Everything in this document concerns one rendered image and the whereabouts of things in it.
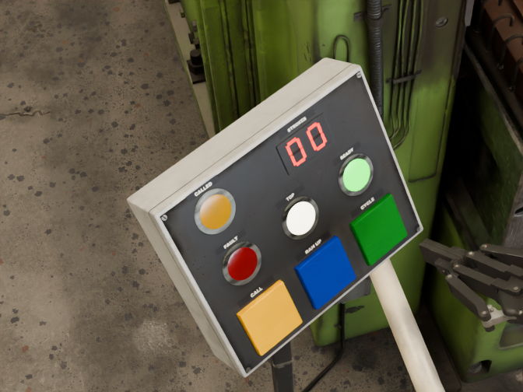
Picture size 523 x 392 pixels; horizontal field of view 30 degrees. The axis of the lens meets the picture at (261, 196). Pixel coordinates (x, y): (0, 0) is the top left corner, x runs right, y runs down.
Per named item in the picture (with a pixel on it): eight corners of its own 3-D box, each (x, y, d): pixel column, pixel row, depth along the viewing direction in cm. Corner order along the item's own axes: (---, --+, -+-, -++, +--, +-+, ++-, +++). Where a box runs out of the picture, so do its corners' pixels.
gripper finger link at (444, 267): (471, 278, 120) (454, 293, 119) (442, 265, 124) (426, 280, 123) (468, 269, 119) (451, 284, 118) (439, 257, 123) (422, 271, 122)
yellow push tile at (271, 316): (304, 322, 131) (283, 281, 127) (261, 357, 128) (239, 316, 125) (296, 317, 132) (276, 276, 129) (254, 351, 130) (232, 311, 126)
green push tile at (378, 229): (409, 235, 137) (392, 193, 134) (371, 267, 135) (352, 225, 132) (400, 231, 139) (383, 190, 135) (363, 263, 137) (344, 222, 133)
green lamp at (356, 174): (376, 188, 131) (377, 169, 128) (342, 197, 131) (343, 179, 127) (368, 170, 133) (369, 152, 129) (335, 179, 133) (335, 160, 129)
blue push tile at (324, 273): (357, 277, 134) (339, 236, 130) (317, 311, 131) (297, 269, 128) (349, 273, 135) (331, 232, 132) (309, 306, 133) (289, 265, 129)
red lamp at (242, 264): (264, 277, 125) (261, 260, 121) (229, 287, 124) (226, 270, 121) (257, 257, 127) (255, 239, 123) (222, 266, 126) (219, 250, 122)
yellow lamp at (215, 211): (238, 225, 121) (235, 207, 117) (201, 236, 120) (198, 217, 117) (231, 206, 122) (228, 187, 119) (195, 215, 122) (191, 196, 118)
